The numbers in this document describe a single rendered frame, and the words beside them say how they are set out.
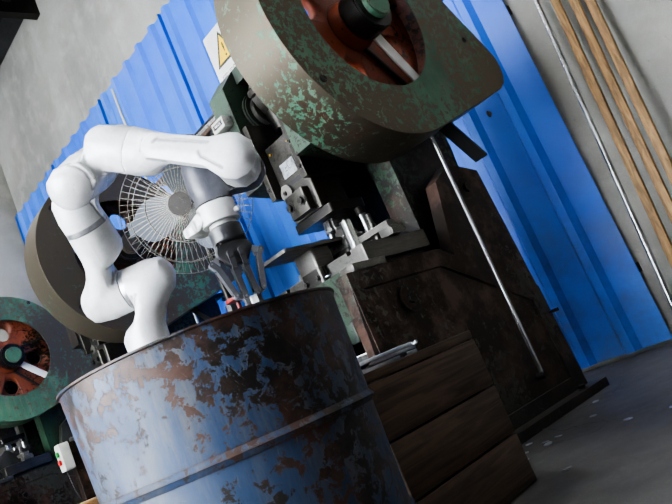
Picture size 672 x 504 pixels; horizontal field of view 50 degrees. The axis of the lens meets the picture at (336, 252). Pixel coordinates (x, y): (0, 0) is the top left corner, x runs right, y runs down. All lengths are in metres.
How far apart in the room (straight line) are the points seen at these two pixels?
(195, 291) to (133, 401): 2.70
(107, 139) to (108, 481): 0.91
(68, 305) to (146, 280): 1.50
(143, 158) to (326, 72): 0.60
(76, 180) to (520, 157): 2.06
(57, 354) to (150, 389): 4.28
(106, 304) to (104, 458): 0.97
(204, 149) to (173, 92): 3.48
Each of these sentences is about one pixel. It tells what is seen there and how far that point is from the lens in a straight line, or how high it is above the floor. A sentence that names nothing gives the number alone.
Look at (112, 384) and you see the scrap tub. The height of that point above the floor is 0.45.
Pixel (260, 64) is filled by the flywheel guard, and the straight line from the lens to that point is 2.00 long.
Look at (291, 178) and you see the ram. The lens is 2.39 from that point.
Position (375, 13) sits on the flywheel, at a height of 1.29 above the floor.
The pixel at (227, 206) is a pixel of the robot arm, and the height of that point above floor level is 0.79.
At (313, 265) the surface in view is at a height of 0.72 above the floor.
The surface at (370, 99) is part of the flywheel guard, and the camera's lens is 2.04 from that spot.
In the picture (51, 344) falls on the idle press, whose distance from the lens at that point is 5.18.
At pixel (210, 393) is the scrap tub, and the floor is 0.40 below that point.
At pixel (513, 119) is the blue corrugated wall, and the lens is 3.22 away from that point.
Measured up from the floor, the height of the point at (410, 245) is 0.66.
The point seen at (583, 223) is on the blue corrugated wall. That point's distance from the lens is 3.14.
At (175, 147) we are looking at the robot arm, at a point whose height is 0.94.
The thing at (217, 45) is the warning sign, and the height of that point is 2.51.
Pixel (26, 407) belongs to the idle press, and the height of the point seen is 0.99.
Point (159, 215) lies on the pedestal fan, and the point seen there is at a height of 1.31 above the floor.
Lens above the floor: 0.34
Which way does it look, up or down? 10 degrees up
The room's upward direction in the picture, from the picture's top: 23 degrees counter-clockwise
